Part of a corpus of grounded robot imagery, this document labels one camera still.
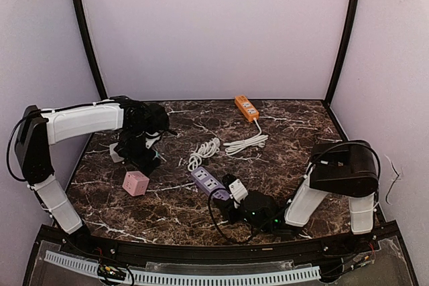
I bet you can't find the white cube adapter with sticker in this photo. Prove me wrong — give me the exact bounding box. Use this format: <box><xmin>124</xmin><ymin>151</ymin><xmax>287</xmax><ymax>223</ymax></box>
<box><xmin>109</xmin><ymin>143</ymin><xmax>124</xmax><ymax>163</ymax></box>

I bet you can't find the pink cube adapter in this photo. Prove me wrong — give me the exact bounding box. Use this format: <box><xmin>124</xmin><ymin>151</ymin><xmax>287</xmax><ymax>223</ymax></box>
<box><xmin>122</xmin><ymin>171</ymin><xmax>149</xmax><ymax>196</ymax></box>

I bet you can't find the purple power strip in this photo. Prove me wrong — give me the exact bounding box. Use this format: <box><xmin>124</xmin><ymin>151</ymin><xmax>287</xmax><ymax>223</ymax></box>
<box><xmin>191</xmin><ymin>167</ymin><xmax>230</xmax><ymax>201</ymax></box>

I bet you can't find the orange power strip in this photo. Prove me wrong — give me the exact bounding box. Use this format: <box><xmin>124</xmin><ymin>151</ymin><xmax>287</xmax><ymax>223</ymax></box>
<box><xmin>235</xmin><ymin>95</ymin><xmax>259</xmax><ymax>123</ymax></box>

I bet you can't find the teal plug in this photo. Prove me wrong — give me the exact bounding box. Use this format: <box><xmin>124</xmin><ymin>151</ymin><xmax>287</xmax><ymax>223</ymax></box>
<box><xmin>155</xmin><ymin>151</ymin><xmax>167</xmax><ymax>162</ymax></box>

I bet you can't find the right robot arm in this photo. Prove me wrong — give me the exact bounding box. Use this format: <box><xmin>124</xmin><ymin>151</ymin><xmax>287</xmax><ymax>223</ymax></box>
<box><xmin>208</xmin><ymin>140</ymin><xmax>381</xmax><ymax>237</ymax></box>

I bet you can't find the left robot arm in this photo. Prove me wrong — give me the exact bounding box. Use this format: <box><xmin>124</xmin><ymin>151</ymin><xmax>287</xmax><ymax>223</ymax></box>
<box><xmin>6</xmin><ymin>96</ymin><xmax>170</xmax><ymax>235</ymax></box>

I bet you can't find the white tangled strip cord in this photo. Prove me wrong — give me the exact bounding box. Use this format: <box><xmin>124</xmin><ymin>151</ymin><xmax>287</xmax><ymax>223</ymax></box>
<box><xmin>186</xmin><ymin>137</ymin><xmax>221</xmax><ymax>172</ymax></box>

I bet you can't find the white coiled power cord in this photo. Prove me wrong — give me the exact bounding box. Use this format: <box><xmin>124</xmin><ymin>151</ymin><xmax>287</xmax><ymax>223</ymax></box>
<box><xmin>223</xmin><ymin>118</ymin><xmax>269</xmax><ymax>157</ymax></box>

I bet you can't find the white slotted cable duct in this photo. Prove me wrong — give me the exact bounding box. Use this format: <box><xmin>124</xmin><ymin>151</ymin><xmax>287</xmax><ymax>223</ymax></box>
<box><xmin>44</xmin><ymin>251</ymin><xmax>321</xmax><ymax>285</ymax></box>

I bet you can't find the black front rail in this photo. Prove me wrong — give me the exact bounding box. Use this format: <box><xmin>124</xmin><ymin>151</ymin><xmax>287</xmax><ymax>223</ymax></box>
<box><xmin>33</xmin><ymin>220</ymin><xmax>400</xmax><ymax>267</ymax></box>

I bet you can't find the left black frame post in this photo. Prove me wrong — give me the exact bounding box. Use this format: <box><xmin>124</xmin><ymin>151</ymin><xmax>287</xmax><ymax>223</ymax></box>
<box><xmin>72</xmin><ymin>0</ymin><xmax>108</xmax><ymax>99</ymax></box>

